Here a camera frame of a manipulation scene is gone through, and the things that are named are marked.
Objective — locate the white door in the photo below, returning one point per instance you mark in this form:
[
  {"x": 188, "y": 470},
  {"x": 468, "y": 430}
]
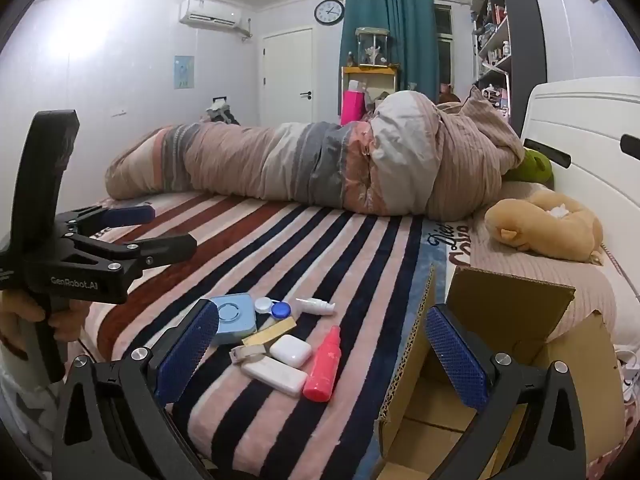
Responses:
[{"x": 287, "y": 75}]

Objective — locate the round wall clock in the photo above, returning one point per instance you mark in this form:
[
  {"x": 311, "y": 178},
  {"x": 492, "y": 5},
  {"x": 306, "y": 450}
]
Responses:
[{"x": 329, "y": 12}]

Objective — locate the white air conditioner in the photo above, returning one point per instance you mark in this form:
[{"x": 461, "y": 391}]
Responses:
[{"x": 212, "y": 12}]

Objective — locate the white bed headboard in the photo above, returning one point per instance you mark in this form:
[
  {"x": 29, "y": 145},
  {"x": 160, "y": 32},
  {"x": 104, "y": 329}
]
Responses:
[{"x": 590, "y": 130}]

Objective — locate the person's left hand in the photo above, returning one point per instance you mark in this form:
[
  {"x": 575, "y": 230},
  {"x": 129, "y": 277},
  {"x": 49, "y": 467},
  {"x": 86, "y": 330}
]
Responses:
[{"x": 72, "y": 317}]

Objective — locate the dark bookshelf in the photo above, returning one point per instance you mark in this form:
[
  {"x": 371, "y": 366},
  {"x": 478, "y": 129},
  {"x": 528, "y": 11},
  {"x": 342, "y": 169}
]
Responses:
[{"x": 525, "y": 35}]

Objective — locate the red brown toy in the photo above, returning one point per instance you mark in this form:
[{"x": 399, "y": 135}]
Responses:
[{"x": 448, "y": 95}]

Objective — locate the small grey white tape roll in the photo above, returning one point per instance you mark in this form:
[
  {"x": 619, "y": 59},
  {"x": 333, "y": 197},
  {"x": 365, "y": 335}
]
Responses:
[{"x": 247, "y": 353}]

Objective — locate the white blue contact lens case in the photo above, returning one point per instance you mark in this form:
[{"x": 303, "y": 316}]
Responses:
[{"x": 272, "y": 308}]

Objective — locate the small white dropper bottle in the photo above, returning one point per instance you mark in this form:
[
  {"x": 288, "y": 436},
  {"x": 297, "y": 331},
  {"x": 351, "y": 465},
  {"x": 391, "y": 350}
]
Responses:
[{"x": 315, "y": 306}]

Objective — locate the teal curtain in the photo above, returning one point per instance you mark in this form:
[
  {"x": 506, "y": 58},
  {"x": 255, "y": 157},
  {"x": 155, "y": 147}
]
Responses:
[{"x": 400, "y": 40}]

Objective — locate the tan strip packet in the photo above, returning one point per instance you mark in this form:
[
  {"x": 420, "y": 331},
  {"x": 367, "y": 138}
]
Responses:
[{"x": 272, "y": 331}]

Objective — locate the yellow stand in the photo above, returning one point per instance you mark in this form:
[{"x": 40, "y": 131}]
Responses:
[{"x": 370, "y": 71}]

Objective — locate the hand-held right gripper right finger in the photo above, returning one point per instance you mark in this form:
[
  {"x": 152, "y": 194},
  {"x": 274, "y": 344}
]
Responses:
[{"x": 457, "y": 355}]

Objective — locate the window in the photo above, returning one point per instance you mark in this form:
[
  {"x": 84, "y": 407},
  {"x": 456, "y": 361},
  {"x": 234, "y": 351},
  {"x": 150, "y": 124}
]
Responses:
[{"x": 443, "y": 45}]

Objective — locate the green plush toy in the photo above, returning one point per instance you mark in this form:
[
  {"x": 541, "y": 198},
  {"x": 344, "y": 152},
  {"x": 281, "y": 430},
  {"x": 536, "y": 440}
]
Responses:
[{"x": 535, "y": 167}]

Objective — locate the white rectangular box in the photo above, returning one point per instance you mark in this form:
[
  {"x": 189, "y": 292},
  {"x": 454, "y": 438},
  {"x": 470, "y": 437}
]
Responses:
[{"x": 275, "y": 376}]

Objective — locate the pink bag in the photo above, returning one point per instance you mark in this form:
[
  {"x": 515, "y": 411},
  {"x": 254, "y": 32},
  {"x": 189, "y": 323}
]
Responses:
[{"x": 353, "y": 107}]

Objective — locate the small wall poster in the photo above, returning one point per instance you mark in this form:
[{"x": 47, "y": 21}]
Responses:
[{"x": 184, "y": 72}]

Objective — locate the striped pink navy blanket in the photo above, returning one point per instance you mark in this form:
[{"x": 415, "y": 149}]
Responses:
[{"x": 300, "y": 240}]

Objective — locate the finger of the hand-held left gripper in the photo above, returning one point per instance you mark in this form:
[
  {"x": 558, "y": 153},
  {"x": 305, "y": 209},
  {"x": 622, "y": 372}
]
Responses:
[
  {"x": 165, "y": 247},
  {"x": 127, "y": 215}
]

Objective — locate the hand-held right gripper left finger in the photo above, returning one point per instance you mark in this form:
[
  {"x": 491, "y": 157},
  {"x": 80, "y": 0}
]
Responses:
[{"x": 189, "y": 350}]

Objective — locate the white earbud case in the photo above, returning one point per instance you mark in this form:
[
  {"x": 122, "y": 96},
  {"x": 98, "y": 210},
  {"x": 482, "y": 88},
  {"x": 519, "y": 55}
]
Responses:
[{"x": 291, "y": 350}]

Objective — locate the rolled pink grey quilt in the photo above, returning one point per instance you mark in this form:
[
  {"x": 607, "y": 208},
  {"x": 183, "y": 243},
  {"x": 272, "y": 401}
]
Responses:
[{"x": 280, "y": 160}]

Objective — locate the glass tank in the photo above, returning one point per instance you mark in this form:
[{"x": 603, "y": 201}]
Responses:
[{"x": 372, "y": 47}]

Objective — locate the light blue square case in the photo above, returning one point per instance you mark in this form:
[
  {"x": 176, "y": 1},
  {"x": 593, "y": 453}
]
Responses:
[{"x": 235, "y": 317}]

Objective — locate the brown cardboard box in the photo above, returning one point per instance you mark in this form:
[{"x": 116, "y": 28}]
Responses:
[{"x": 500, "y": 300}]

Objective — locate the tan plush toy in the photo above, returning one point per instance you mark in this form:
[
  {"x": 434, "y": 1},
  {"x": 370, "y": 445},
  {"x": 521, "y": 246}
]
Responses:
[{"x": 525, "y": 225}]

